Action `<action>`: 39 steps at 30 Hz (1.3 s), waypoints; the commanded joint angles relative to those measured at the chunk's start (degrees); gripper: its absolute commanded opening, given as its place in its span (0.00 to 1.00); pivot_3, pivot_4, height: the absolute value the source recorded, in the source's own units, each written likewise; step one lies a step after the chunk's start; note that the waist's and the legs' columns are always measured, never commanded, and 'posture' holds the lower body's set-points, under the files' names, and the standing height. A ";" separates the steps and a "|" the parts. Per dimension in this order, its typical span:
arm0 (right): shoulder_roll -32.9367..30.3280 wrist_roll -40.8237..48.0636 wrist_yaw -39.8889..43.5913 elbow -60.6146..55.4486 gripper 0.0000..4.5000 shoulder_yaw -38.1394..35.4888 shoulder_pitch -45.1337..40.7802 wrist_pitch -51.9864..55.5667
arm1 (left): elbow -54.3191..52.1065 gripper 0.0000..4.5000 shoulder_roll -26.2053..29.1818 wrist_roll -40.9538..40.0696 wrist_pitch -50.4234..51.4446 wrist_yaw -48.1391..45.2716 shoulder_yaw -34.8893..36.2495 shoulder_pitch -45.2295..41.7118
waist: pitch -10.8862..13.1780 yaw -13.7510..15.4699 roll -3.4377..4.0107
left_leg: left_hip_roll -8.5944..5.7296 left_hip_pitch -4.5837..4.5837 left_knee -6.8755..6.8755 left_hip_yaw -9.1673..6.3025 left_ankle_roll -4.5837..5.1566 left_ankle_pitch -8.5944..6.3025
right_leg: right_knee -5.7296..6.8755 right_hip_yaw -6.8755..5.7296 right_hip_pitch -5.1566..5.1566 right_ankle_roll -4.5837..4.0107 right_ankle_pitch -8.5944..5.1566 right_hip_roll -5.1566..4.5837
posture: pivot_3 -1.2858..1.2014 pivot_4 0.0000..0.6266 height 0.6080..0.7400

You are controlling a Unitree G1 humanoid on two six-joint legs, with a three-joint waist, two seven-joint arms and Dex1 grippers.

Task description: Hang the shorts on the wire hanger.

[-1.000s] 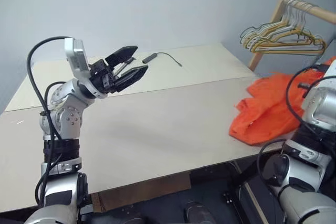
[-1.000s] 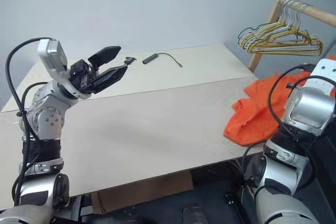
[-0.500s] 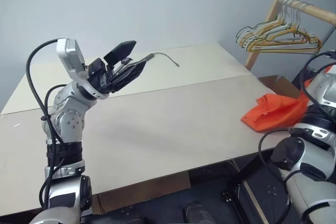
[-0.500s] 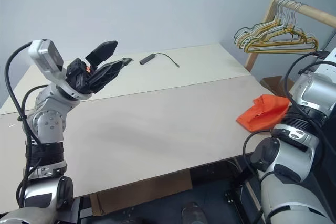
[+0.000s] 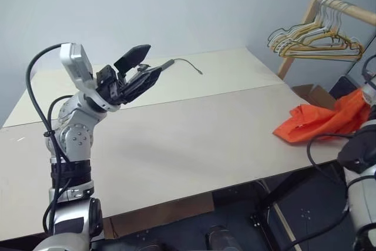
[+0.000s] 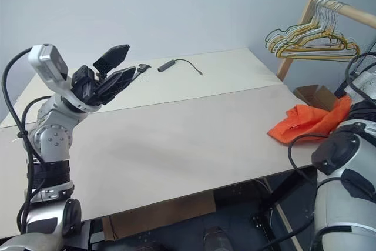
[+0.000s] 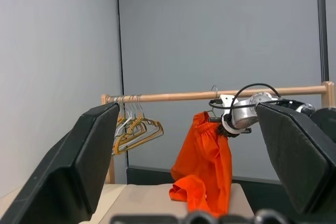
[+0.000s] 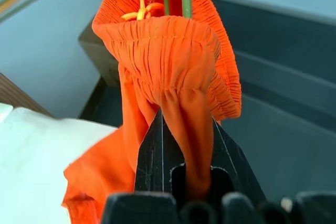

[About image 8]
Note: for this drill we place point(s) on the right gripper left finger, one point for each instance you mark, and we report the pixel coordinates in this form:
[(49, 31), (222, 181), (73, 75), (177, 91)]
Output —
[(151, 161)]

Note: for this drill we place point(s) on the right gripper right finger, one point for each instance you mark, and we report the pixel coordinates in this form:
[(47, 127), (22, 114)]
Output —
[(236, 171)]

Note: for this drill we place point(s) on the orange shorts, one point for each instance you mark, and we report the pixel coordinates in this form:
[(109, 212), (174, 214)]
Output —
[(162, 58)]

